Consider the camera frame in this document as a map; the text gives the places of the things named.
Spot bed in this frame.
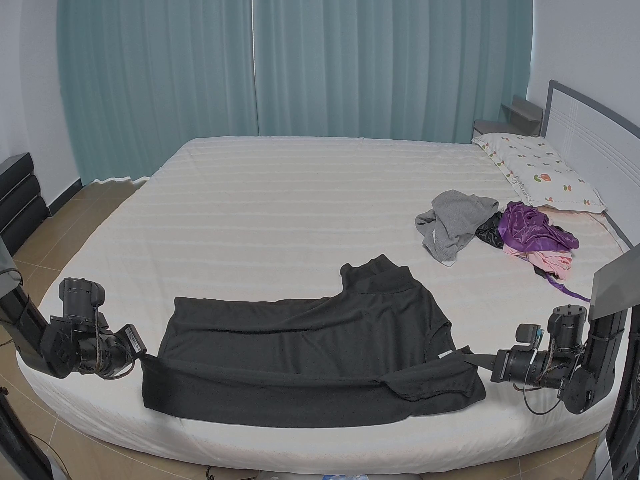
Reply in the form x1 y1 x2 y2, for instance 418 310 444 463
15 79 640 469

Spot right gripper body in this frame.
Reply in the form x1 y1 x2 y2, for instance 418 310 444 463
491 348 544 387

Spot purple garment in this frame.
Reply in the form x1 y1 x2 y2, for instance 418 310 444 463
499 201 594 304

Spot black cable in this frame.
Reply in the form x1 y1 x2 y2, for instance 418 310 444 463
521 385 567 417

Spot white printed pillow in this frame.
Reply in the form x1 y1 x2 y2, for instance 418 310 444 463
471 132 608 215

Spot black shiny garment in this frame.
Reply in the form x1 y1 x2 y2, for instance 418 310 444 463
475 212 507 250

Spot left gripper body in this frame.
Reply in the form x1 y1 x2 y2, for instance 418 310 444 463
99 324 147 377

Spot grey bedside table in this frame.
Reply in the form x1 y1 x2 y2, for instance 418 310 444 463
472 94 544 144

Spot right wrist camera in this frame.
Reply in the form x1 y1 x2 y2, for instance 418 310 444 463
516 323 545 351

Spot pink garment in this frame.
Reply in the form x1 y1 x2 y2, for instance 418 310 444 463
502 244 574 282

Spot black T-shirt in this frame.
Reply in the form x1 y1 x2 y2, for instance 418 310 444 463
141 254 488 428

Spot grey garment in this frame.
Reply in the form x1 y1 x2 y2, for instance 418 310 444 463
414 190 501 269

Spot black chest of drawers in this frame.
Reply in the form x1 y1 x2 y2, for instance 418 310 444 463
0 152 49 258

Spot blue-green curtain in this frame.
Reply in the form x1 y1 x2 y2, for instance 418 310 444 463
252 0 534 144
56 0 259 185

